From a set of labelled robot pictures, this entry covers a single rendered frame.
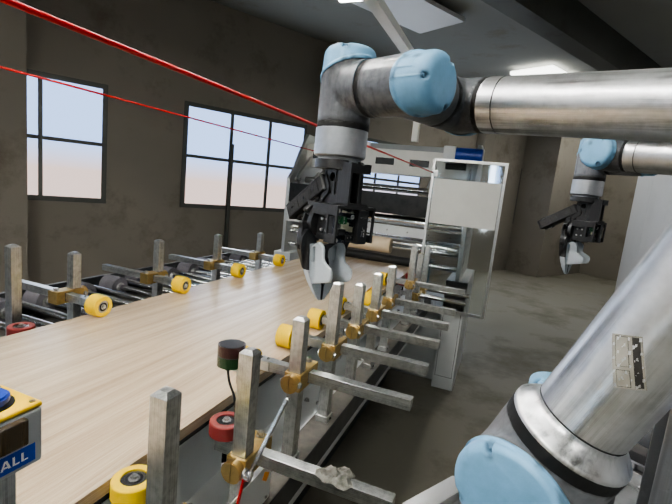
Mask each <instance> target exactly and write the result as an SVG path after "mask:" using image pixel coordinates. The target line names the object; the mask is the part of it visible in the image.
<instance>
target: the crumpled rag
mask: <svg viewBox="0 0 672 504"><path fill-rule="evenodd" d="M315 475H316V476H317V477H319V478H320V479H321V480H322V482H324V483H325V482H326V483H329V484H330V483H331V484H333V485H334V486H335V487H337V489H340V490H342V491H344V490H345V491H346V490H347V489H349V488H353V484H352V482H351V481H350V479H352V478H353V477H354V478H355V477H356V476H355V475H354V474H353V472H352V471H351V469H350V468H348V467H345V466H343V467H338V468H336V467H334V466H332V465H330V466H327V467H326V468H317V469H316V472H315Z"/></svg>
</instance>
